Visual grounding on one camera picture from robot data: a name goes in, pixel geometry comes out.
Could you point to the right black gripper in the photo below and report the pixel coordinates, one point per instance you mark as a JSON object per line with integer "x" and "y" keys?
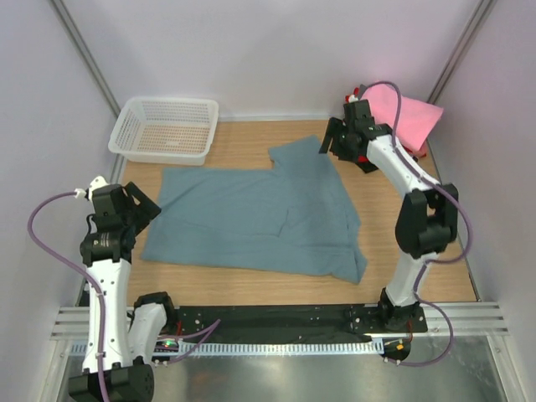
{"x": 335, "y": 148}

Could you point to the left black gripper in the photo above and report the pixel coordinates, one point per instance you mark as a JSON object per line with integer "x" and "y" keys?
{"x": 146, "y": 210}

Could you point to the blue-grey t shirt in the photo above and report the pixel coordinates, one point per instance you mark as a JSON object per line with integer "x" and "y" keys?
{"x": 295, "y": 217}

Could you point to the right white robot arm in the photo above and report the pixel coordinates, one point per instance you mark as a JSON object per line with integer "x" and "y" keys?
{"x": 427, "y": 221}

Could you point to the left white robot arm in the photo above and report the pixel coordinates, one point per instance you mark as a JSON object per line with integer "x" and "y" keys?
{"x": 117, "y": 364}

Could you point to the black folded t shirt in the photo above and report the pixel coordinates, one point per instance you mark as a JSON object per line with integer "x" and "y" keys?
{"x": 367, "y": 167}

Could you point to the white plastic basket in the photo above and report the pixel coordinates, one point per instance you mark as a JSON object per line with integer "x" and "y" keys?
{"x": 165, "y": 130}

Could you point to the pink folded t shirt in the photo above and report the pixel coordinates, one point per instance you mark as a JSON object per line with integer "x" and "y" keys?
{"x": 414, "y": 117}

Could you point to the red folded t shirt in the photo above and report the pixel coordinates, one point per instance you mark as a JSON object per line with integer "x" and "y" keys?
{"x": 421, "y": 153}

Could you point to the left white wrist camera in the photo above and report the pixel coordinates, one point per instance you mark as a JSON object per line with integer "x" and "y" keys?
{"x": 87, "y": 193}

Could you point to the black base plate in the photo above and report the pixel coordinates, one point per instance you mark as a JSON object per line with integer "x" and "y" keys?
{"x": 292, "y": 324}

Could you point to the left aluminium corner post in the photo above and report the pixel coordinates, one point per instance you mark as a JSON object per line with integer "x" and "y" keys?
{"x": 70, "y": 27}

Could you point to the aluminium corner post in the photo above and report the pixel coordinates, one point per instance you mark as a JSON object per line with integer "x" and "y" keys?
{"x": 70, "y": 27}
{"x": 468, "y": 35}

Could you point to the right aluminium corner post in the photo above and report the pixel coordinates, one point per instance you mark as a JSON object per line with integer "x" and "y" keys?
{"x": 468, "y": 35}

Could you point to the white slotted cable duct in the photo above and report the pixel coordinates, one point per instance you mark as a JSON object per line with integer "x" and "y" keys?
{"x": 376, "y": 346}

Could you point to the aluminium rail frame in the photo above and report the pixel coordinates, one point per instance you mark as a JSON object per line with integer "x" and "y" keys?
{"x": 231, "y": 288}

